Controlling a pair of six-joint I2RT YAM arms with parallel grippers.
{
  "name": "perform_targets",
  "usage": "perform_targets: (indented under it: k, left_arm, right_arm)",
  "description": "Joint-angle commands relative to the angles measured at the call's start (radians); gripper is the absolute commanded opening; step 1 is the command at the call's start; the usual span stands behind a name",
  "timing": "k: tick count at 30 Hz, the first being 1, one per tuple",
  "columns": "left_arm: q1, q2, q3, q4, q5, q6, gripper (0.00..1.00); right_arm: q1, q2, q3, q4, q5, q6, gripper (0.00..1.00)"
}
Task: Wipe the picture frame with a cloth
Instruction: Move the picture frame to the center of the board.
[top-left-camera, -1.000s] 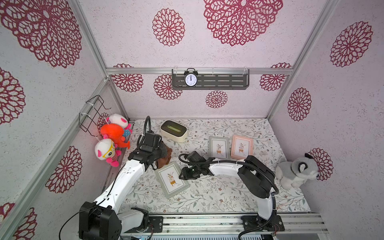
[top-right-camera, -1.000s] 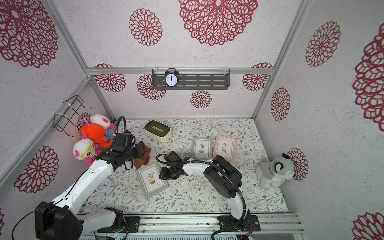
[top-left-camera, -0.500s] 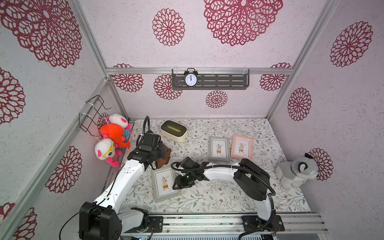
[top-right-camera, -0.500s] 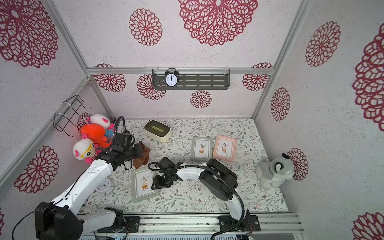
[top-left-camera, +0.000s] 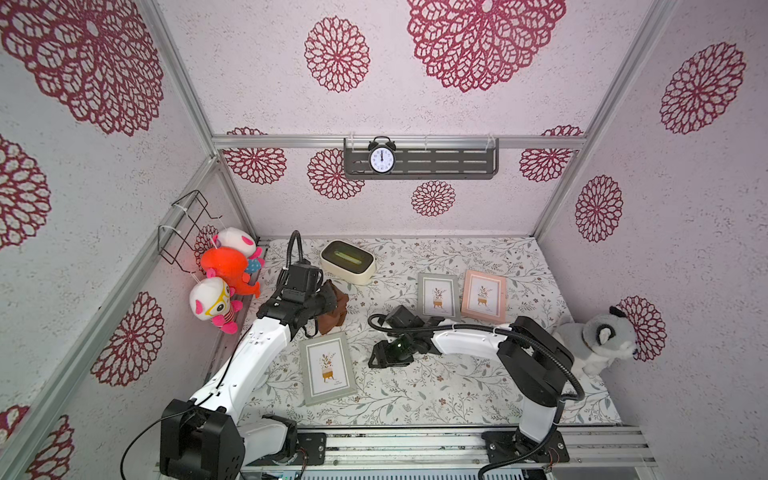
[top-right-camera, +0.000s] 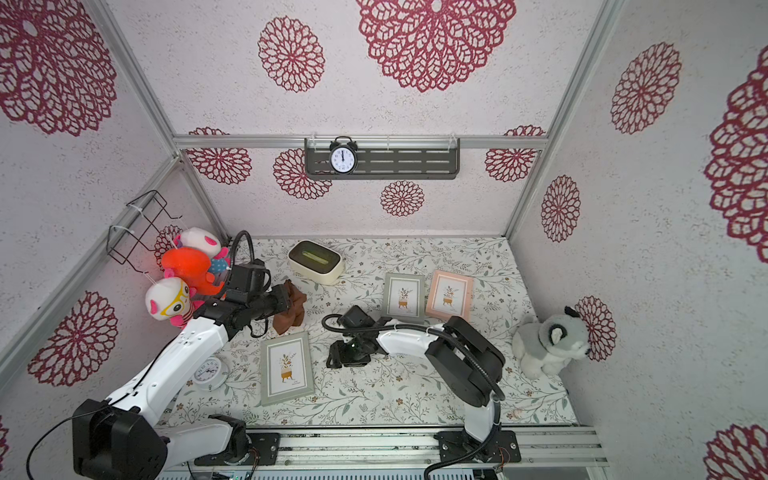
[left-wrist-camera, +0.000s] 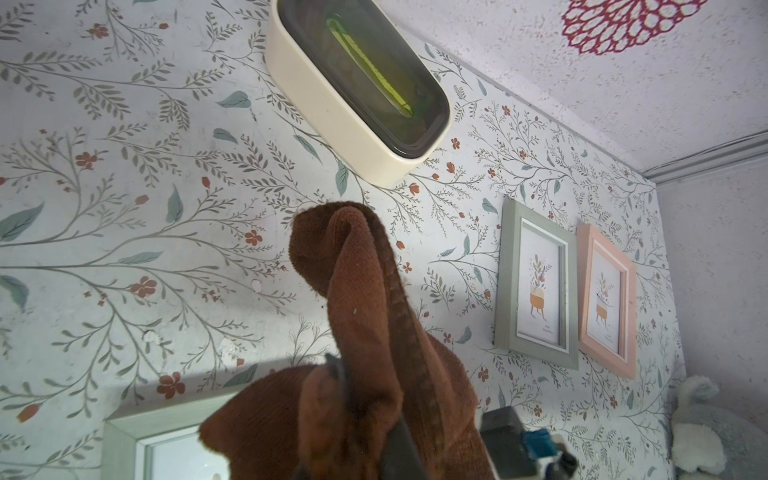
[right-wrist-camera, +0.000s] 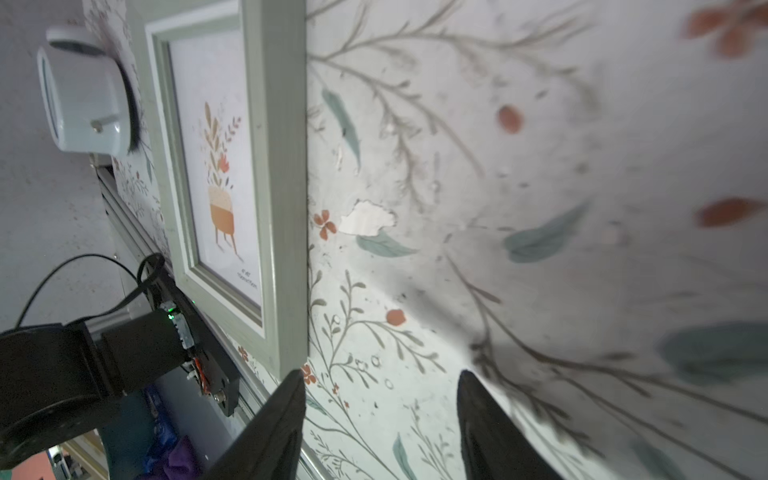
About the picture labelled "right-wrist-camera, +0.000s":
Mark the green picture frame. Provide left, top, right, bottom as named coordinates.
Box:
left=126, top=1, right=308, bottom=378

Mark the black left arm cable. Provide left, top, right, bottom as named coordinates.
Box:
left=14, top=251, right=168, bottom=330

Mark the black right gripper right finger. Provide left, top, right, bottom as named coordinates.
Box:
left=457, top=370, right=561, bottom=480

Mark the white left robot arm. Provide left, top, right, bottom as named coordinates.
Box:
left=1, top=311, right=188, bottom=470

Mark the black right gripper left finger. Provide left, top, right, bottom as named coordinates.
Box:
left=202, top=369, right=306, bottom=480

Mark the white alarm clock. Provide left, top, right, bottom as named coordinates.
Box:
left=37, top=25, right=137, bottom=157

